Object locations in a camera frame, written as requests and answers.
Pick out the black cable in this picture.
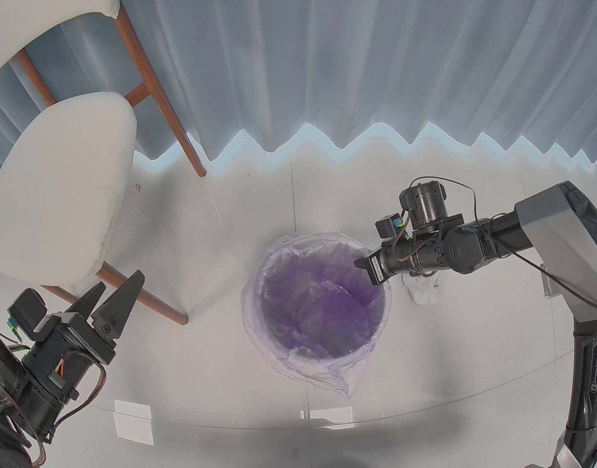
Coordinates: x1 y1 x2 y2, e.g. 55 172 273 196
409 177 597 315

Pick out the pale blue curtain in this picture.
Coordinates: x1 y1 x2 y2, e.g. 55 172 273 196
0 0 597 195

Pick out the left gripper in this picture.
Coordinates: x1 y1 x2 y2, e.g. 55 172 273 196
16 270 146 436

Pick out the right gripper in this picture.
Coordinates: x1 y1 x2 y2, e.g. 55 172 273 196
354 238 421 287

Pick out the white cushioned wooden chair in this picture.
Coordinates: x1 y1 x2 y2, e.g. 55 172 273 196
0 0 207 325

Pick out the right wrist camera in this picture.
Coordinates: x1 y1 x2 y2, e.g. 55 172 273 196
375 213 407 241

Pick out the crumpled white paper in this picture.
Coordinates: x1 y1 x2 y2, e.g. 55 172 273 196
405 273 438 306

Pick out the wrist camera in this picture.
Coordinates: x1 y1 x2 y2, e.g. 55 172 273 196
6 288 80 345
375 213 407 241

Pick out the white trash bin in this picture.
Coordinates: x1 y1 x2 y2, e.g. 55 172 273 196
259 234 392 359

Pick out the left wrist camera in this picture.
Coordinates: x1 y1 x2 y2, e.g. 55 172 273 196
6 288 80 345

